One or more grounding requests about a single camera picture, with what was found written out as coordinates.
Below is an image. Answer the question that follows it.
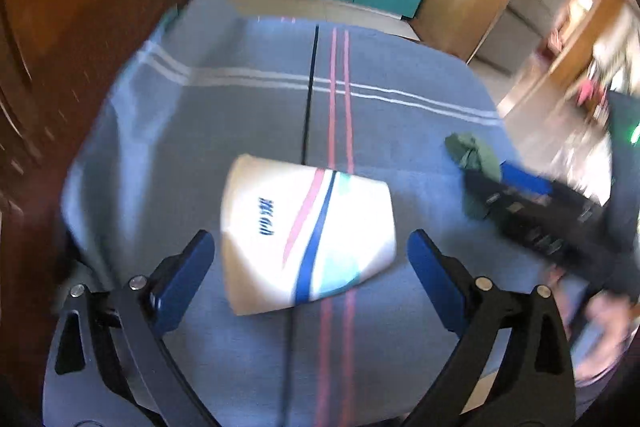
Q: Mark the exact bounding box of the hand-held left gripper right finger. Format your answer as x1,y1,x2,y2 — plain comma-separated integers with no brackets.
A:
402,229,576,427

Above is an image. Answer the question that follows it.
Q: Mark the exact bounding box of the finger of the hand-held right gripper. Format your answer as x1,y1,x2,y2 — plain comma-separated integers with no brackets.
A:
465,171,616,278
500,161,608,218

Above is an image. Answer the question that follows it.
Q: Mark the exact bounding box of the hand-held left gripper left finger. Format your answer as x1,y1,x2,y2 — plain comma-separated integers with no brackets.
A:
54,229,221,427

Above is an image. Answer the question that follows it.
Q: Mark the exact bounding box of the green cloth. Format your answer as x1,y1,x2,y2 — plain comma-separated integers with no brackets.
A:
445,133,502,222

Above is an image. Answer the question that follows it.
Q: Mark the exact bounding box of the white paper cup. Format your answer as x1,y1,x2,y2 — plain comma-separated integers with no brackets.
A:
220,154,398,317

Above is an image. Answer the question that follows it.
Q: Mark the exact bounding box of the person's right hand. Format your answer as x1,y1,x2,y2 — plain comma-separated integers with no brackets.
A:
570,292,636,380

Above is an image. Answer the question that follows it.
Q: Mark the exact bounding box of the blue striped cloth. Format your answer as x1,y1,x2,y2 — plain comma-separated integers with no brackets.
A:
42,0,591,427

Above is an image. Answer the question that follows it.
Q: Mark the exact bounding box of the carved wooden chair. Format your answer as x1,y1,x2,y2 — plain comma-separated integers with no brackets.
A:
0,0,206,288

